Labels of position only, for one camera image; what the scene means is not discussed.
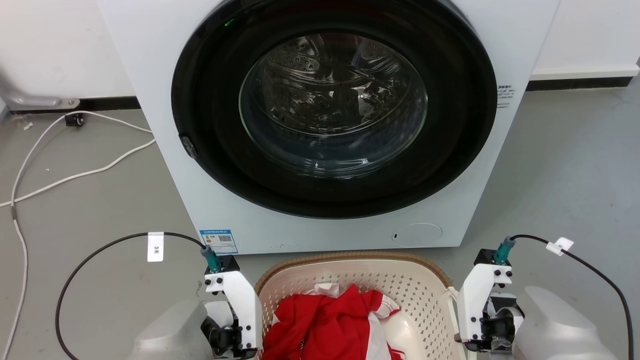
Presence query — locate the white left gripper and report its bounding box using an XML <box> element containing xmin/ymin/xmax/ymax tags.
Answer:
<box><xmin>201</xmin><ymin>270</ymin><xmax>264</xmax><ymax>359</ymax></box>

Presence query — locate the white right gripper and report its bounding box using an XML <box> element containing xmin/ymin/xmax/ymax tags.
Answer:
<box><xmin>455</xmin><ymin>263</ymin><xmax>525</xmax><ymax>352</ymax></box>

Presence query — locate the cream perforated laundry basket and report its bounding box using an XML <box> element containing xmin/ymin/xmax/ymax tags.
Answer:
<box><xmin>254</xmin><ymin>251</ymin><xmax>476</xmax><ymax>360</ymax></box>

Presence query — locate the blue energy label sticker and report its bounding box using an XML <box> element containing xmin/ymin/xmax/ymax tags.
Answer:
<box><xmin>199</xmin><ymin>229</ymin><xmax>239</xmax><ymax>255</ymax></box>

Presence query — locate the red and white garment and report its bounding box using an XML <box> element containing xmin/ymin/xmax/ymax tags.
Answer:
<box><xmin>261</xmin><ymin>283</ymin><xmax>406</xmax><ymax>360</ymax></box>

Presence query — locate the round white filter cover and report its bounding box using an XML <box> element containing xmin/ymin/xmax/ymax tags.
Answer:
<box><xmin>392</xmin><ymin>223</ymin><xmax>443</xmax><ymax>248</ymax></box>

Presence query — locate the black round washer door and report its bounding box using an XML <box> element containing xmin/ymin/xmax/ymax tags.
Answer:
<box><xmin>171</xmin><ymin>0</ymin><xmax>498</xmax><ymax>219</ymax></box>

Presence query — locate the small white text sticker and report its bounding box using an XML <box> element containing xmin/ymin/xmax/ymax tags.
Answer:
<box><xmin>496</xmin><ymin>84</ymin><xmax>514</xmax><ymax>110</ymax></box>

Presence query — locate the white front-load washing machine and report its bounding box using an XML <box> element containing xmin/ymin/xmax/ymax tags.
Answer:
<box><xmin>97</xmin><ymin>0</ymin><xmax>561</xmax><ymax>256</ymax></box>

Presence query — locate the small white cable tag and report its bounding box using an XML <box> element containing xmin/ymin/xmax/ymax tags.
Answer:
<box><xmin>546</xmin><ymin>237</ymin><xmax>574</xmax><ymax>256</ymax></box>

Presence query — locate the white printed cable label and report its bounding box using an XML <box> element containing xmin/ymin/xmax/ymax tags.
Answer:
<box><xmin>147</xmin><ymin>232</ymin><xmax>165</xmax><ymax>263</ymax></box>

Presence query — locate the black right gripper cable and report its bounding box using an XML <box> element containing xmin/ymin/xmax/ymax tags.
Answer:
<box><xmin>493</xmin><ymin>234</ymin><xmax>635</xmax><ymax>360</ymax></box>

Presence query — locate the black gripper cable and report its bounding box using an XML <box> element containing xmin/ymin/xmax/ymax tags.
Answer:
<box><xmin>493</xmin><ymin>234</ymin><xmax>635</xmax><ymax>360</ymax></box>
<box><xmin>55</xmin><ymin>232</ymin><xmax>222</xmax><ymax>360</ymax></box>

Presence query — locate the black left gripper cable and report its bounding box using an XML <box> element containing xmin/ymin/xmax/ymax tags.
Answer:
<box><xmin>55</xmin><ymin>232</ymin><xmax>222</xmax><ymax>360</ymax></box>

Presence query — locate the thick white floor cable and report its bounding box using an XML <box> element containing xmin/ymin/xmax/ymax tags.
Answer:
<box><xmin>0</xmin><ymin>139</ymin><xmax>157</xmax><ymax>208</ymax></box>

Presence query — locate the long white floor cable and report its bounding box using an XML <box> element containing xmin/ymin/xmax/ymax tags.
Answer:
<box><xmin>0</xmin><ymin>111</ymin><xmax>154</xmax><ymax>360</ymax></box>

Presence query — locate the grey metal floor bracket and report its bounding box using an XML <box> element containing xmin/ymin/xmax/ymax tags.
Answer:
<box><xmin>0</xmin><ymin>92</ymin><xmax>81</xmax><ymax>111</ymax></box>

